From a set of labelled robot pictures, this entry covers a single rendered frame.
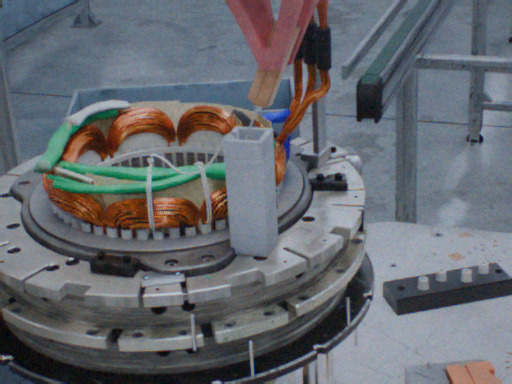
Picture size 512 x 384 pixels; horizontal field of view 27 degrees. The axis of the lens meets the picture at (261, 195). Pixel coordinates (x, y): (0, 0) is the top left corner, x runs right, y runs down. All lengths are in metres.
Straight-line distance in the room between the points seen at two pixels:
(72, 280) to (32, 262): 0.05
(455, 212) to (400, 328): 2.08
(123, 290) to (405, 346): 0.56
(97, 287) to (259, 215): 0.12
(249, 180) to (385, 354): 0.53
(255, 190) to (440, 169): 2.91
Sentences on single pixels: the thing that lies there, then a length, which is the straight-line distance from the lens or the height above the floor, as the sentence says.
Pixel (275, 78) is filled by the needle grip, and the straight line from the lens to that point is 0.72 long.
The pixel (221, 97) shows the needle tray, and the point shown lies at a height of 1.05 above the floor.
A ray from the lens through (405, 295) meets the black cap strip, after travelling 1.31.
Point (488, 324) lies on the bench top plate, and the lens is 1.30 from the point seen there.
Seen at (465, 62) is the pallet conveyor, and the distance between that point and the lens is 2.51.
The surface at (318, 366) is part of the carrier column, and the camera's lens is 0.88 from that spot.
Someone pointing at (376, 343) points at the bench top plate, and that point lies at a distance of 1.26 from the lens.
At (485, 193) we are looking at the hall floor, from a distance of 3.49.
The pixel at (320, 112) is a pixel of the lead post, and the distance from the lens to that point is 0.91.
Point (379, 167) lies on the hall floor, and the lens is 3.67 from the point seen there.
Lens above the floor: 1.46
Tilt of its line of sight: 25 degrees down
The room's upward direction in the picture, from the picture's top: 3 degrees counter-clockwise
